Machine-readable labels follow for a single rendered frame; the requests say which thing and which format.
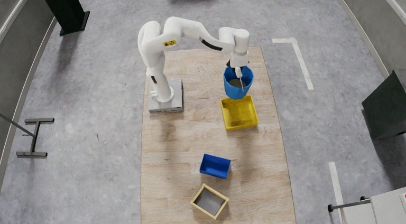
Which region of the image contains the blue pail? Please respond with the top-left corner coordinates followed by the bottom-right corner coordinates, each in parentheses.
top-left (223, 66), bottom-right (254, 100)

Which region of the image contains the blue open-top box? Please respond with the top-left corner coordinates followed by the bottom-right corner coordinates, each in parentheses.
top-left (199, 153), bottom-right (231, 179)

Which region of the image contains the light wooden crate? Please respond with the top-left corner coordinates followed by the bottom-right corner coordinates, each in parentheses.
top-left (190, 184), bottom-right (229, 219)

